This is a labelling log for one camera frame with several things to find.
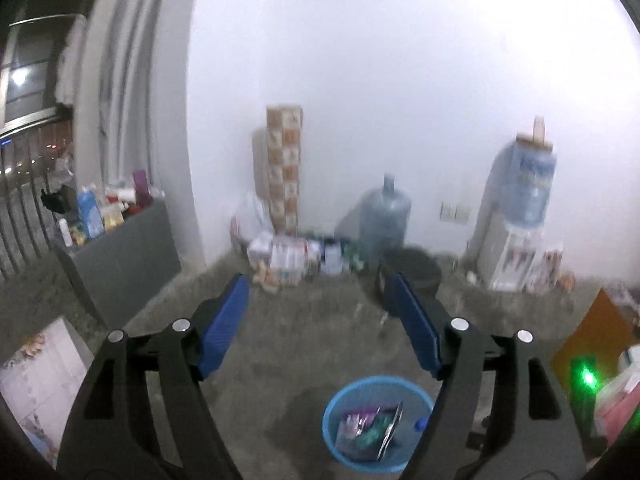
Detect trash packets in bin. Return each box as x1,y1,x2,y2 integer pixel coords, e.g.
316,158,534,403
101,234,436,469
336,402,405,461

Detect stack of patterned cartons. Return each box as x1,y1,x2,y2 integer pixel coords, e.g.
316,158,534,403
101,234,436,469
265,105,305,236

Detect row of small cartons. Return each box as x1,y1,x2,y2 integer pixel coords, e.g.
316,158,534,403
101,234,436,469
248,232,366,292

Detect blue plastic basket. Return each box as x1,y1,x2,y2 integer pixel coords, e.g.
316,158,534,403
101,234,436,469
321,376,435,475

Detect white plastic bag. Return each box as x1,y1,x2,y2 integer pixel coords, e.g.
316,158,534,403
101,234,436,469
231,192,275,256

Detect maroon cup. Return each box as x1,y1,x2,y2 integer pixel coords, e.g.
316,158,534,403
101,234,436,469
132,170,154,209

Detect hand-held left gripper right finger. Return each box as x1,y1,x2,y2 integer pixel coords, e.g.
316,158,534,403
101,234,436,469
391,273,589,480

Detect black cloth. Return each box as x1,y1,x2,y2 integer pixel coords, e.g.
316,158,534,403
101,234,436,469
41,187,77,214

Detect blue labelled water bottle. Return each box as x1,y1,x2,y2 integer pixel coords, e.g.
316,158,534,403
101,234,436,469
501,135,558,228

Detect grey cabinet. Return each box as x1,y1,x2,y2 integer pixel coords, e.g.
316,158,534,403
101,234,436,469
54,197,182,328

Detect pink white packet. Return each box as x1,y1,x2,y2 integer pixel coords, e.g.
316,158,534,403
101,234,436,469
592,345,640,443

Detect black bucket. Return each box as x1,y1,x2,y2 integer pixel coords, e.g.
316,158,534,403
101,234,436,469
385,249,443,295

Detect orange board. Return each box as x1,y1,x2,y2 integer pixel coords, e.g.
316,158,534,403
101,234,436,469
550,289,640,396

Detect white water dispenser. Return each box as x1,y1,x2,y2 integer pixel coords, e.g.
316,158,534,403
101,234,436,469
477,210,543,293

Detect orange white carton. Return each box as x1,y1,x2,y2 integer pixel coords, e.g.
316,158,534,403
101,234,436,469
530,245,565,292

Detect wall socket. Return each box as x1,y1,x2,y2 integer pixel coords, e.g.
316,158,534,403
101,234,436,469
440,201,472,225

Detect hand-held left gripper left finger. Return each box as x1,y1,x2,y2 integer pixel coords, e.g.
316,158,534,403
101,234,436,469
56,274,251,480

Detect metal railing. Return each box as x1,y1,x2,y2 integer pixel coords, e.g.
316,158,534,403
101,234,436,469
0,107,76,281

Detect white hanging cloth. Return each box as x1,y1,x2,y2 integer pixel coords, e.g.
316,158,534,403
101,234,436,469
54,22,85,107

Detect empty blue water jug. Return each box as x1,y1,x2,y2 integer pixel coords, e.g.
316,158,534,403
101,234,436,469
359,174,412,271

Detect floral tablecloth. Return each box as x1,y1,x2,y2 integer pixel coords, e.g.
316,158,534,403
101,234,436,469
0,317,96,467

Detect white door frame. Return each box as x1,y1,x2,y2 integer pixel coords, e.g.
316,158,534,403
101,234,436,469
75,0,208,268

